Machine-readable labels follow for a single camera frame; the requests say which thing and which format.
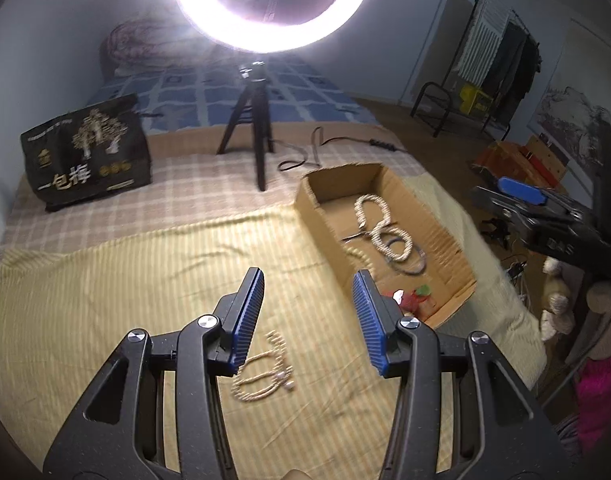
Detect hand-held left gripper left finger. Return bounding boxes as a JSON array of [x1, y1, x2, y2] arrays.
[[42, 267, 265, 480]]

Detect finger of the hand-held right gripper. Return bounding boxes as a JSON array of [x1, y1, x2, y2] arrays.
[[498, 176, 586, 211], [473, 186, 541, 230]]

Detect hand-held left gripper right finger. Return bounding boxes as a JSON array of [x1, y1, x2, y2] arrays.
[[352, 269, 569, 480]]

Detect red strap wristwatch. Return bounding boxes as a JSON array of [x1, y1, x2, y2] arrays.
[[393, 290, 436, 318]]

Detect small-bead cream necklace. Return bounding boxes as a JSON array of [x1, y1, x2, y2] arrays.
[[232, 330, 296, 403]]

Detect cardboard box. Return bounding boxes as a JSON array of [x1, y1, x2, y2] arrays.
[[294, 161, 479, 331]]

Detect cream pearl bracelet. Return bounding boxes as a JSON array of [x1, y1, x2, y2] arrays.
[[372, 227, 413, 263]]

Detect black thin bangle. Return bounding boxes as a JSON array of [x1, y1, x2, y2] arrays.
[[385, 235, 429, 277]]

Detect long white pearl necklace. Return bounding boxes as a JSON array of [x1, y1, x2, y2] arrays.
[[343, 194, 392, 242]]

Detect black floor gadget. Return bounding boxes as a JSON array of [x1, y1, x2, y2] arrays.
[[480, 215, 511, 248]]

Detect red flat box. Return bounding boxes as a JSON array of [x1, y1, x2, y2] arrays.
[[523, 147, 556, 173]]

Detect light wooden board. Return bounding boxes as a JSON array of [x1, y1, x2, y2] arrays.
[[528, 135, 569, 181]]

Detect cream stuffed toy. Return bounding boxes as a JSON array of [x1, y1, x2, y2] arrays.
[[540, 255, 577, 342]]

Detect yellow plastic crate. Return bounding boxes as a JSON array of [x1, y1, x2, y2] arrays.
[[455, 84, 491, 116]]

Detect yellow striped blanket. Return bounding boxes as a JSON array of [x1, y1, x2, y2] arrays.
[[0, 175, 546, 480]]

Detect dark hanging clothes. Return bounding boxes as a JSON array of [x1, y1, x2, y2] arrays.
[[485, 22, 542, 126]]

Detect black metal clothes rack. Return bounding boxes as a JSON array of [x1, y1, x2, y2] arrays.
[[410, 0, 541, 138]]

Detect beige plaid sheet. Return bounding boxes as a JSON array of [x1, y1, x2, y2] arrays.
[[0, 125, 426, 261]]

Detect white striped towel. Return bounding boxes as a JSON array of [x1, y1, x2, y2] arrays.
[[458, 7, 511, 83]]

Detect pink cloth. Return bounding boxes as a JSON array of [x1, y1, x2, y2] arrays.
[[573, 355, 611, 456]]

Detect brown flat panel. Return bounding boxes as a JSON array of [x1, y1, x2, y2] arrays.
[[405, 0, 481, 106]]

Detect black mini tripod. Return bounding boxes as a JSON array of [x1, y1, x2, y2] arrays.
[[216, 61, 276, 192]]

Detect black printed snack bag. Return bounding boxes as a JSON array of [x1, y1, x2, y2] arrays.
[[20, 93, 153, 213]]

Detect blue checked bedsheet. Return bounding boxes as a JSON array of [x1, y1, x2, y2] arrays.
[[82, 55, 376, 133]]

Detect folded floral quilt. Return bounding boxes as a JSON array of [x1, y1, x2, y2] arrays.
[[99, 20, 216, 73]]

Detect landscape wall poster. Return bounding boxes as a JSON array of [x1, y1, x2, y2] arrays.
[[528, 85, 611, 171]]

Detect black ring light cable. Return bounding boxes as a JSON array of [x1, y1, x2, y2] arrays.
[[278, 127, 411, 171]]

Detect white ring light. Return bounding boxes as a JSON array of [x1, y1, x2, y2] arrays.
[[172, 0, 373, 53]]

